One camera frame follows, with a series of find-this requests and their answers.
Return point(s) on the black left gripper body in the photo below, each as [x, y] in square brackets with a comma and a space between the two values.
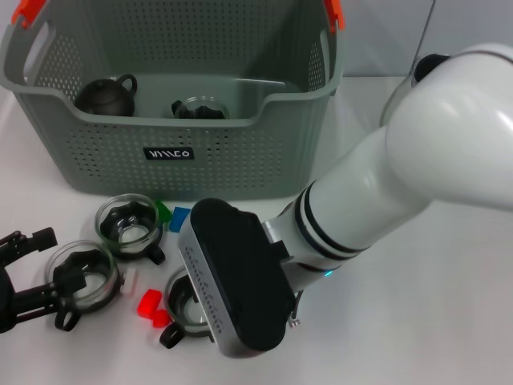
[5, 301]

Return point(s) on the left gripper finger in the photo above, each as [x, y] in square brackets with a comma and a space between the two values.
[40, 240]
[68, 280]

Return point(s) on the glass teacup black holder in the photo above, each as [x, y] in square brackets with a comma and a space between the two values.
[200, 110]
[108, 224]
[184, 321]
[100, 280]

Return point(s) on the white toy brick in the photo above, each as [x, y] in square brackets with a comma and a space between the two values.
[129, 280]

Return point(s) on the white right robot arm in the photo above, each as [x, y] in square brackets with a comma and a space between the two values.
[421, 140]

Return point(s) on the grey perforated storage basket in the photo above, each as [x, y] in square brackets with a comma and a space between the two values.
[240, 160]

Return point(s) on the orange-red long toy brick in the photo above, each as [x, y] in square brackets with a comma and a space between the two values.
[147, 302]

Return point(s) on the orange-red small toy brick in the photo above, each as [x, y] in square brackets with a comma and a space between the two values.
[160, 319]

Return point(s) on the green wide toy brick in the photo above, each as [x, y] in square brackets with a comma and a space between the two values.
[162, 210]

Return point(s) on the blue toy brick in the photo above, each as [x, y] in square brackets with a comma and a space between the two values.
[178, 220]

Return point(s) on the dark clay teapot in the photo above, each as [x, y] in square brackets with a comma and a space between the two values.
[104, 96]

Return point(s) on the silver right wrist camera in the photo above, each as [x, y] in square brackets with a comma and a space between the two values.
[240, 272]

